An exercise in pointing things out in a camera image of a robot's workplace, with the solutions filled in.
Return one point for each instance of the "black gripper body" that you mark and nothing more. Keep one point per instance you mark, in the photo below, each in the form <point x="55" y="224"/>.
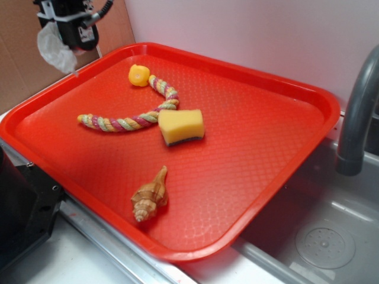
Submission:
<point x="68" y="17"/>

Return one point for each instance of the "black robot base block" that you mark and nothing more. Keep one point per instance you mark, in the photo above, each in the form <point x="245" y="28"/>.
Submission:
<point x="30" y="200"/>

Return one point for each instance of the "yellow plastic toy piece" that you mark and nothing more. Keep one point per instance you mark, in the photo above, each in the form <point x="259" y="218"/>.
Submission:
<point x="139" y="75"/>

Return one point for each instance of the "yellow sponge with dark pad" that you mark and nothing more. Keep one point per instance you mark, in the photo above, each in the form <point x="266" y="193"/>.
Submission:
<point x="177" y="126"/>

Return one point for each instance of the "red plastic tray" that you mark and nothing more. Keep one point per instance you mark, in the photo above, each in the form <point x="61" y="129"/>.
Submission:
<point x="259" y="128"/>

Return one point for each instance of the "brown conch seashell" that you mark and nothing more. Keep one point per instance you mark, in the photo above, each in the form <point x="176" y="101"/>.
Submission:
<point x="150" y="197"/>

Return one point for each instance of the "grey faucet spout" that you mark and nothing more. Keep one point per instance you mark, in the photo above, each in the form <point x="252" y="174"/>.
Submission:
<point x="359" y="132"/>

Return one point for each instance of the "grey plastic sink basin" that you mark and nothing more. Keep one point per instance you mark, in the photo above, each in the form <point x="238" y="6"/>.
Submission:
<point x="266" y="252"/>

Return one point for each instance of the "round sink drain cover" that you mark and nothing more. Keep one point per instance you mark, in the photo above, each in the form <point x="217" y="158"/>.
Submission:
<point x="325" y="245"/>

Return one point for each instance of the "multicolour twisted rope toy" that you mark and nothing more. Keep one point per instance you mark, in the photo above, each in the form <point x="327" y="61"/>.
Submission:
<point x="138" y="122"/>

